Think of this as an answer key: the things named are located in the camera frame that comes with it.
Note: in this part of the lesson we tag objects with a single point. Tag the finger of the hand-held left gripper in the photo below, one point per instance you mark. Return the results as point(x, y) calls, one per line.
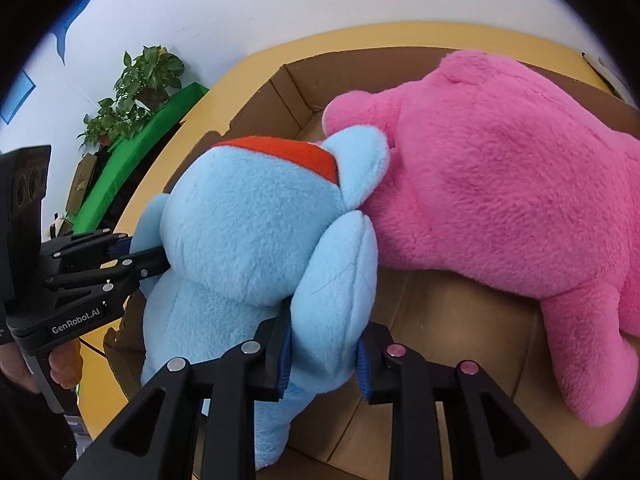
point(135, 266)
point(85, 242)

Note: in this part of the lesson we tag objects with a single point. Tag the person's left hand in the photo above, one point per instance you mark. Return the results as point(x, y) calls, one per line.
point(65, 365)

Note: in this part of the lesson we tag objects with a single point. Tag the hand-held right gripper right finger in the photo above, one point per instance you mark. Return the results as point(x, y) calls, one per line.
point(362, 370)

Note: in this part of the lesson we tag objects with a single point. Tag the light blue plush toy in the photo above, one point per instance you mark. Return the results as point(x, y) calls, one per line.
point(240, 230)

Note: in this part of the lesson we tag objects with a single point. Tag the pink plush toy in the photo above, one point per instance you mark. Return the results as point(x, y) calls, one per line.
point(500, 175)

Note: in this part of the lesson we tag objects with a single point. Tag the large potted green plant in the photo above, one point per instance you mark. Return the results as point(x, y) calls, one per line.
point(147, 72)

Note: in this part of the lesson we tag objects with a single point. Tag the brown cardboard piece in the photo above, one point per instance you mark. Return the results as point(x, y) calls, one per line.
point(80, 185)

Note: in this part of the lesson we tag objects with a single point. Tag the small potted green plant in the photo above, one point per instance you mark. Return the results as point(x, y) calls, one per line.
point(107, 120)

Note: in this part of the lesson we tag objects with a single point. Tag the brown cardboard box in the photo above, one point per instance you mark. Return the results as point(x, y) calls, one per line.
point(450, 340)

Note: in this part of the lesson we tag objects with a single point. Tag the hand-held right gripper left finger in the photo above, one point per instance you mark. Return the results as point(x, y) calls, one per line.
point(284, 360)

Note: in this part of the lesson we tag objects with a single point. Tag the blue wall decal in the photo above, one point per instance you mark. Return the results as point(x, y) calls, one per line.
point(75, 15)

